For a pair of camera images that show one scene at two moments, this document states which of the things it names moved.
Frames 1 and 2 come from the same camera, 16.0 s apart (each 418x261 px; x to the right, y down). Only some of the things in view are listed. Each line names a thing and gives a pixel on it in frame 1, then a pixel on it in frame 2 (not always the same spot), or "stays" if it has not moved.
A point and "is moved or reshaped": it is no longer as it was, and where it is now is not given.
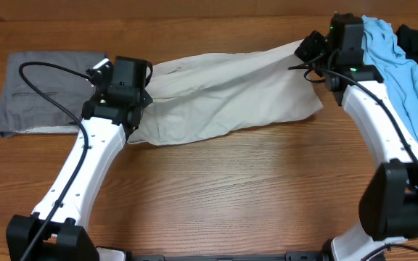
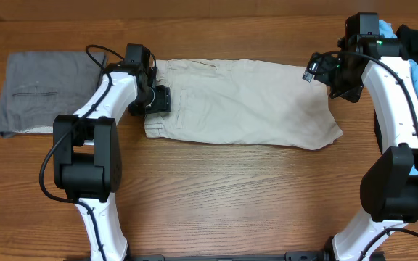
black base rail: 291,256 stays
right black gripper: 302,51 to 352,92
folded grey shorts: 24,110 stays
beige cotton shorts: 194,91 is moved or reshaped
